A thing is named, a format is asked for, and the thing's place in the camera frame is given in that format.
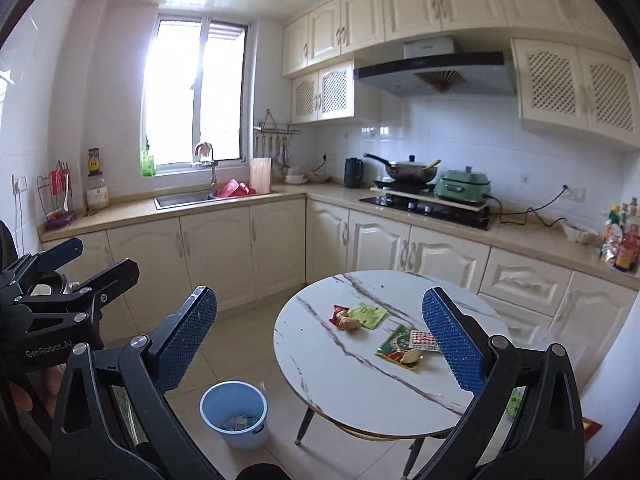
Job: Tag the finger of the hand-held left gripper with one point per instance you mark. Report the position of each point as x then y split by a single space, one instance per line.
55 257
110 280

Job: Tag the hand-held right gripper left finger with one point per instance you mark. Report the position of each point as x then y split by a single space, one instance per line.
190 340

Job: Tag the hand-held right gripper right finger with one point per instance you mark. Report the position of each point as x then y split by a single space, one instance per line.
455 340

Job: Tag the blue plastic trash bin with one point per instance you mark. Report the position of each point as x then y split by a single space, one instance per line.
242 441

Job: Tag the person's left hand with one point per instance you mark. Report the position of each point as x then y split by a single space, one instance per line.
52 382

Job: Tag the pink dotted card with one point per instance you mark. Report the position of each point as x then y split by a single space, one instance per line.
424 341

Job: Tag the pale peel slice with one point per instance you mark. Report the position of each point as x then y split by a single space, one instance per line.
411 356

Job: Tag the green and red packet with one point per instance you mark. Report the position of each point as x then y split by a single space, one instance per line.
392 342

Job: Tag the clear jar with white label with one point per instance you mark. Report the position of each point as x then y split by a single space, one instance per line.
97 192

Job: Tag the light green packet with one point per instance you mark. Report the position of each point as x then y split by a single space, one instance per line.
371 314

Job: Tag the cream base kitchen cabinets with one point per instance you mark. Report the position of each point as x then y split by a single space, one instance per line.
215 250

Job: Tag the yellow label bottle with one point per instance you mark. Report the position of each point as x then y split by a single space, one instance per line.
93 160

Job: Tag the ginger piece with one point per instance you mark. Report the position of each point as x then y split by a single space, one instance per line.
350 324

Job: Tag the steel sink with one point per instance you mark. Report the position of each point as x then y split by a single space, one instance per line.
180 200

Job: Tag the round white marble table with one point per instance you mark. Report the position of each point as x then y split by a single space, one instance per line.
350 385

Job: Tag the green plastic bottle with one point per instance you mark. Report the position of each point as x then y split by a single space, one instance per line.
148 162

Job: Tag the red snack wrapper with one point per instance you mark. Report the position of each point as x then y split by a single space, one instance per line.
333 316

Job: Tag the black gas stove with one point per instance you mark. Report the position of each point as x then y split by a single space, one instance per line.
450 215

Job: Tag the light wooden board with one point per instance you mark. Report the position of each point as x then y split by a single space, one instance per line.
450 204

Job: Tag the chrome faucet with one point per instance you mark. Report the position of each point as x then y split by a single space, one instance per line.
214 170

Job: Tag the red plastic basin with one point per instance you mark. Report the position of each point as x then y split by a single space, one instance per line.
232 189

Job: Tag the green electric cooker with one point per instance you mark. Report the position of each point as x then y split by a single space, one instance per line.
462 187

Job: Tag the wok with lid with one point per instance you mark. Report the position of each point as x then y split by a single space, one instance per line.
407 170

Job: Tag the wooden cutting board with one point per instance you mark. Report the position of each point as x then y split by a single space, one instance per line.
261 176

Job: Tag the black electric kettle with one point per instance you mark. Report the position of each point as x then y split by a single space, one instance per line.
353 174

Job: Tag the stack of white bowls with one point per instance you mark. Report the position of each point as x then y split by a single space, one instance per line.
295 176

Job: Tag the cluster of sauce bottles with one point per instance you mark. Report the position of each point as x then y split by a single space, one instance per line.
622 240

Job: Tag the sliding window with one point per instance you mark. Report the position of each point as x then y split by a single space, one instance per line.
175 90

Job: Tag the range hood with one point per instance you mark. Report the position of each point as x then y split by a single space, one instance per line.
435 67

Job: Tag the white wall socket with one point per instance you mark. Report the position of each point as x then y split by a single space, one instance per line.
575 192
20 184

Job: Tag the hanging utensil rail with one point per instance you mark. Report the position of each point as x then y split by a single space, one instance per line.
272 132

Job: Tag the cream wall kitchen cabinets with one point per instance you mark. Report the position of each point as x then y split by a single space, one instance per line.
450 0

